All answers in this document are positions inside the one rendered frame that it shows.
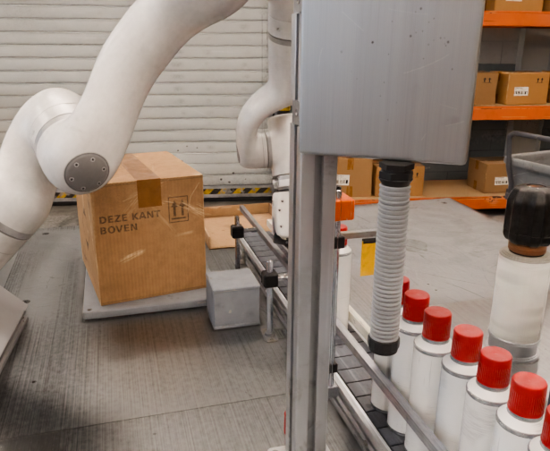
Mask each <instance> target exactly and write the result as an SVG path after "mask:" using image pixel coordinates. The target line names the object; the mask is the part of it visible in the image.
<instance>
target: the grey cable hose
mask: <svg viewBox="0 0 550 451"><path fill-rule="evenodd" d="M414 166H415V164H414V163H411V162H409V161H396V160H383V161H379V167H380V168H381V170H380V171H379V176H378V179H379V180H380V182H381V183H380V184H379V187H380V188H379V191H380V193H379V194H378V195H379V198H378V200H379V202H378V212H377V214H378V215H377V238H376V251H375V254H376V255H375V267H374V281H373V283H374V284H373V293H372V295H373V296H372V305H371V308H372V309H371V321H370V333H369V334H368V348H369V350H370V351H371V352H372V353H374V354H377V355H381V356H391V355H394V354H396V353H397V351H398V348H399V347H400V340H401V339H400V337H399V326H400V317H401V306H402V304H401V302H402V286H403V276H404V274H403V273H404V264H405V254H406V253H405V252H406V242H407V240H406V239H407V233H408V231H407V230H408V227H407V225H408V220H409V218H408V216H409V206H410V204H409V202H410V188H411V185H410V183H411V182H412V180H413V178H412V176H413V171H411V170H412V169H414Z"/></svg>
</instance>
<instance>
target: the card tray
mask: <svg viewBox="0 0 550 451"><path fill-rule="evenodd" d="M243 205H244V207H245V208H246V209H247V210H248V211H249V213H250V214H251V215H252V216H253V217H254V218H255V219H256V220H257V221H258V223H259V224H260V225H261V226H262V228H263V229H264V230H265V231H270V232H272V231H271V230H270V229H269V228H268V226H267V220H268V219H271V220H272V204H271V203H270V202H268V203H256V204H243ZM235 216H239V217H240V224H242V226H243V227H244V228H252V227H253V226H252V225H251V224H250V222H249V221H248V220H247V218H246V217H245V216H244V215H243V214H242V213H241V211H240V205H231V206H218V207H204V220H205V242H206V244H207V247H208V248H209V249H210V250H218V249H228V248H235V239H233V238H232V237H231V225H234V217H235Z"/></svg>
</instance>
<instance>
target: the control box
mask: <svg viewBox="0 0 550 451"><path fill-rule="evenodd" d="M485 2H486V0H301V40H300V131H299V151H300V153H302V154H308V155H320V156H333V157H357V158H371V159H383V160H396V161H409V162H421V163H434V164H447V165H459V166H461V165H465V164H466V162H467V160H468V153H469V146H470V131H471V123H472V115H473V107H474V98H475V90H476V82H477V74H478V59H479V51H480V43H481V35H482V27H483V19H484V11H485Z"/></svg>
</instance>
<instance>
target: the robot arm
mask: <svg viewBox="0 0 550 451"><path fill-rule="evenodd" d="M248 1H249V0H137V1H136V2H135V3H134V4H133V5H132V6H131V7H130V8H129V9H128V11H127V12H126V13H125V15H124V16H123V17H122V18H121V20H120V21H119V22H118V23H117V25H116V26H115V27H114V29H113V31H112V32H111V34H110V35H109V37H108V38H107V40H106V42H105V44H104V45H103V46H102V48H101V50H100V52H99V54H98V56H97V60H96V62H95V64H94V66H93V69H92V72H91V75H90V76H89V81H88V83H87V86H86V89H85V90H84V92H83V95H82V97H81V96H80V95H78V94H77V93H75V92H73V91H71V90H68V89H63V88H50V89H44V90H42V91H40V92H39V93H37V94H36V95H34V96H33V97H32V98H30V99H29V100H28V101H27V102H26V103H25V104H24V105H23V106H22V107H21V109H20V110H19V111H18V113H17V114H16V116H15V117H14V118H13V121H12V123H11V125H10V127H9V129H8V131H7V133H6V135H5V136H4V140H3V143H2V145H1V148H0V270H1V269H2V268H3V267H4V265H5V264H6V263H7V262H8V261H9V260H10V259H11V258H12V257H13V255H14V254H15V253H16V252H17V251H18V250H19V249H20V248H21V247H22V246H23V245H24V244H25V242H27V241H28V240H29V238H30V237H31V236H32V235H33V234H34V233H35V232H36V231H37V230H38V229H39V228H40V227H41V226H42V224H43V223H44V222H45V220H46V219H47V217H48V215H49V212H50V210H51V208H52V205H53V201H54V197H55V191H56V188H58V189H60V190H61V191H65V192H68V193H71V194H78V195H82V194H88V193H92V192H94V191H97V190H99V189H101V188H102V187H103V186H105V185H106V184H107V183H108V182H109V181H110V180H111V179H112V177H113V176H114V174H115V173H116V171H117V169H118V168H119V166H120V164H121V162H122V160H123V157H124V154H125V152H126V149H127V148H128V145H129V143H130V140H131V136H132V134H133V131H134V128H135V125H136V122H137V120H138V117H139V115H140V111H141V108H142V107H143V104H144V102H145V100H146V98H147V96H148V93H149V92H150V90H151V88H152V86H153V85H154V83H155V82H156V80H157V78H158V77H159V75H160V74H161V73H162V71H163V70H164V69H165V68H166V66H167V65H168V64H169V63H170V62H171V60H172V59H173V58H174V56H175V55H176V54H177V53H178V51H179V50H180V49H181V48H182V47H183V46H184V45H185V44H186V43H187V42H188V41H189V40H190V39H191V38H193V37H194V36H195V35H196V34H198V33H199V32H201V31H202V30H204V29H205V28H207V27H209V26H211V25H213V24H215V23H217V22H219V21H221V20H223V19H225V18H227V17H229V16H231V15H232V14H234V13H236V12H237V11H238V10H240V9H241V8H242V7H243V6H244V5H245V4H246V3H247V2H248ZM293 13H294V12H293V0H268V72H269V77H268V81H267V83H266V84H265V85H263V86H262V87H261V88H260V89H258V90H257V91H256V92H255V93H254V94H253V95H252V96H251V97H250V98H249V99H248V100H247V102H246V103H245V105H244V106H243V108H242V110H241V112H240V114H239V117H238V121H237V125H236V150H237V158H238V161H239V163H240V165H241V166H242V167H244V168H248V169H258V168H271V169H272V176H273V180H272V184H273V185H274V188H275V189H278V191H275V193H274V194H273V202H272V229H273V235H274V240H273V243H275V244H281V245H284V246H285V247H286V248H287V249H288V241H289V178H290V123H291V122H292V113H291V114H281V115H275V116H272V117H270V118H269V119H268V120H267V126H268V132H263V133H257V131H258V127H259V126H260V125H261V124H262V123H263V121H264V120H265V119H267V118H268V117H269V116H270V115H271V114H273V113H275V112H277V111H279V110H281V109H284V108H286V107H288V106H292V99H291V53H292V14H293ZM281 238H286V240H285V239H281Z"/></svg>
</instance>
